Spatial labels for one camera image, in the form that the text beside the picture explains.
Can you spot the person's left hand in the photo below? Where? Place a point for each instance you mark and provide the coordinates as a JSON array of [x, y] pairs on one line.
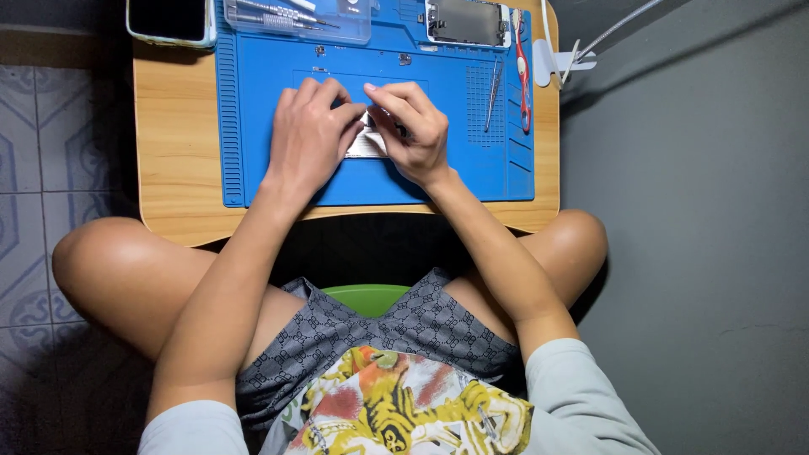
[[306, 139]]

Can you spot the person's right hand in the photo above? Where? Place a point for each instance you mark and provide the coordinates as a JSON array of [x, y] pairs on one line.
[[420, 136]]

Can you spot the silver phone part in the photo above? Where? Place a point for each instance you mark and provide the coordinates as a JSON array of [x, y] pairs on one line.
[[368, 144]]

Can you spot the blue silicone repair mat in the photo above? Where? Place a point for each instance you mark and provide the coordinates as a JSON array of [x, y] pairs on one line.
[[272, 164]]

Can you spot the metal tweezers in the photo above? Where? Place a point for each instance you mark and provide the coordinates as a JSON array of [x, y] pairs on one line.
[[493, 95]]

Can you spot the clear plastic tool box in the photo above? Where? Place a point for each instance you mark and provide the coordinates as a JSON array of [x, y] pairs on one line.
[[341, 28]]

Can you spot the short silver precision screwdriver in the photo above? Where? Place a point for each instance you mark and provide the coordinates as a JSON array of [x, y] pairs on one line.
[[272, 21]]

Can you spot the opened white phone body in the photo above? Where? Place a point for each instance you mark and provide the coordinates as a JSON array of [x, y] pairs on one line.
[[466, 22]]

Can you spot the long silver precision screwdriver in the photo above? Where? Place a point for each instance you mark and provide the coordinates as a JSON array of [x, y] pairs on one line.
[[284, 11]]

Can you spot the wooden lap table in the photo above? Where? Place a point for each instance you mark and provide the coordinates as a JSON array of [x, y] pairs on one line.
[[177, 139]]

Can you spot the white lamp clamp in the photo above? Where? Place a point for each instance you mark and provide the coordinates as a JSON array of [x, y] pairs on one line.
[[543, 63]]

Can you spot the green plastic stool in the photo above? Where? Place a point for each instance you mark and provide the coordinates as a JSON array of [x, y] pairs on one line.
[[366, 300]]

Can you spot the smartphone in pale case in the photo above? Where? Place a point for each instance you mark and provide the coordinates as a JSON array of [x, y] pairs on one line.
[[167, 19]]

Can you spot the grey patterned shorts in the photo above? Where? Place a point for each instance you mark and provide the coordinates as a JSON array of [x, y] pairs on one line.
[[417, 322]]

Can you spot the person's right leg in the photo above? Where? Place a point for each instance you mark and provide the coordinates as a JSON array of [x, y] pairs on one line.
[[569, 253]]

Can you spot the person's leg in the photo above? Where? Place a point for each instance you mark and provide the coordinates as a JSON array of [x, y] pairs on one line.
[[126, 272], [569, 253]]

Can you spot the person's left leg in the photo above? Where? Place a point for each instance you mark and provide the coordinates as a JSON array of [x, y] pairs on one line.
[[126, 272]]

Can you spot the grey printed shirt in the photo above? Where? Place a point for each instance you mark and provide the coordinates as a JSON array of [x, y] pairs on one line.
[[411, 411]]

